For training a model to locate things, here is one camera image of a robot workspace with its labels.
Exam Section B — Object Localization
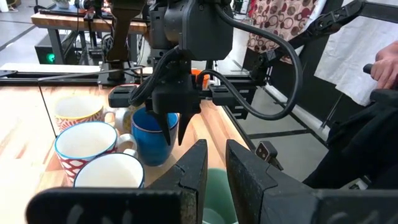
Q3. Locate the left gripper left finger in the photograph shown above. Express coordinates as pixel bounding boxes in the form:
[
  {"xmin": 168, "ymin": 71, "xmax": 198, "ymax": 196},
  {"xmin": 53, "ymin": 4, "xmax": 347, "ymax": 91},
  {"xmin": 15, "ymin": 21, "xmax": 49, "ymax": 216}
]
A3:
[{"xmin": 25, "ymin": 139, "xmax": 208, "ymax": 224}]

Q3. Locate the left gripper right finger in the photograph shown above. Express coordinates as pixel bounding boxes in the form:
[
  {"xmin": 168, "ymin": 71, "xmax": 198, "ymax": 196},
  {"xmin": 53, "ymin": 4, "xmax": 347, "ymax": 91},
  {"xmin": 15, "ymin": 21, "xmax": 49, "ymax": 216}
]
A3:
[{"xmin": 226, "ymin": 139, "xmax": 398, "ymax": 224}]

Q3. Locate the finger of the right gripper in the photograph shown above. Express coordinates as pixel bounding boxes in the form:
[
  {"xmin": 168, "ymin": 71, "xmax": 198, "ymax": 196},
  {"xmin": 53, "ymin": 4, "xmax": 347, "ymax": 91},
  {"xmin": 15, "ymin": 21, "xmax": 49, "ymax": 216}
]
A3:
[
  {"xmin": 176, "ymin": 74, "xmax": 239, "ymax": 146},
  {"xmin": 108, "ymin": 81, "xmax": 177, "ymax": 146}
]

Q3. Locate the orange mug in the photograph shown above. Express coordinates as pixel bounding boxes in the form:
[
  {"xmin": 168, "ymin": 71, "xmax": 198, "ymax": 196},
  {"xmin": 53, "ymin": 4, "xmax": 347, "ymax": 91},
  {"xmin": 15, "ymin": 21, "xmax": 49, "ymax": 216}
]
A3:
[{"xmin": 190, "ymin": 68, "xmax": 211, "ymax": 90}]

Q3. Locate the white mug blue leaf pattern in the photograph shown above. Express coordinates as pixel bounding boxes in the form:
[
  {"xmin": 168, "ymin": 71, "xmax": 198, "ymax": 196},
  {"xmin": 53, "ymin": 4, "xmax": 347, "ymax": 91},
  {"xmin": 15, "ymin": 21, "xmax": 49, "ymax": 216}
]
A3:
[{"xmin": 73, "ymin": 152, "xmax": 146, "ymax": 189}]

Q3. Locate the white mug yellow dot pattern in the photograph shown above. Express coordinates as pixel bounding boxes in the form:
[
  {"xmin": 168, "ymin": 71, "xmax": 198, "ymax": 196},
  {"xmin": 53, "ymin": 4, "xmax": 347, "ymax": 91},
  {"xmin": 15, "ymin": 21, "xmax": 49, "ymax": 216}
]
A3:
[{"xmin": 114, "ymin": 104, "xmax": 146, "ymax": 135}]

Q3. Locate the teal green mug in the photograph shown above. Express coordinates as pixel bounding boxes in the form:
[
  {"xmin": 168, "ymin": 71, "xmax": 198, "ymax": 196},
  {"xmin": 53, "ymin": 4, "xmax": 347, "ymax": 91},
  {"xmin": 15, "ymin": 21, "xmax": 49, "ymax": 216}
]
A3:
[{"xmin": 201, "ymin": 167, "xmax": 239, "ymax": 224}]

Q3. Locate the white mug red lattice pattern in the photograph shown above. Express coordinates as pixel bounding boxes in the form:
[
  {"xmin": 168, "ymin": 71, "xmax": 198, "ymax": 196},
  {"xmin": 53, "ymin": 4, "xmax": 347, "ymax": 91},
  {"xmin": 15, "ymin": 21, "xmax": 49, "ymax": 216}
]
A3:
[{"xmin": 54, "ymin": 121, "xmax": 138, "ymax": 184}]

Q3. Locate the person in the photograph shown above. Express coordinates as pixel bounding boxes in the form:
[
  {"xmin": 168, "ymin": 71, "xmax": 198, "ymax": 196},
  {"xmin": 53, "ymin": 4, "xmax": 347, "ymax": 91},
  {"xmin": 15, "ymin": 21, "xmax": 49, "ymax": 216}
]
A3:
[
  {"xmin": 247, "ymin": 0, "xmax": 318, "ymax": 65},
  {"xmin": 303, "ymin": 15, "xmax": 398, "ymax": 190}
]

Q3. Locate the wooden top workbench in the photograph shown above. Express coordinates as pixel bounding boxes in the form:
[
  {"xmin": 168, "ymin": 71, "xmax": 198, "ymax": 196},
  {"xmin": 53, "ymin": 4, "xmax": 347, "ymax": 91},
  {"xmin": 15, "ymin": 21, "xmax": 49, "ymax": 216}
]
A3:
[{"xmin": 30, "ymin": 11, "xmax": 149, "ymax": 66}]

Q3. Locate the black box green light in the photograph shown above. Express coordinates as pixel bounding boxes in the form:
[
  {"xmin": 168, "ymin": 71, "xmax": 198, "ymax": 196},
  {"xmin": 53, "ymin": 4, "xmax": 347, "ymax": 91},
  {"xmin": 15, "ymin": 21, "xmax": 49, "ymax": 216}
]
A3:
[{"xmin": 34, "ymin": 39, "xmax": 65, "ymax": 65}]

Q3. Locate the person's hand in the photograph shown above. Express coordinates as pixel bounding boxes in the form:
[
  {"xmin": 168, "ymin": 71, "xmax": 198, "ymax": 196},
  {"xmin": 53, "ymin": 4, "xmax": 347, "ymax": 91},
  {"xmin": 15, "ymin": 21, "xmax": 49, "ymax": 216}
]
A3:
[{"xmin": 369, "ymin": 40, "xmax": 398, "ymax": 91}]

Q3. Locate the black depth camera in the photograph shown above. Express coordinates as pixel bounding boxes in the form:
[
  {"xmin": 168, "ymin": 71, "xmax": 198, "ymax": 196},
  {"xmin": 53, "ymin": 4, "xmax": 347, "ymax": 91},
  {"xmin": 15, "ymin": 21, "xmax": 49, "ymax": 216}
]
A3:
[{"xmin": 254, "ymin": 140, "xmax": 284, "ymax": 171}]

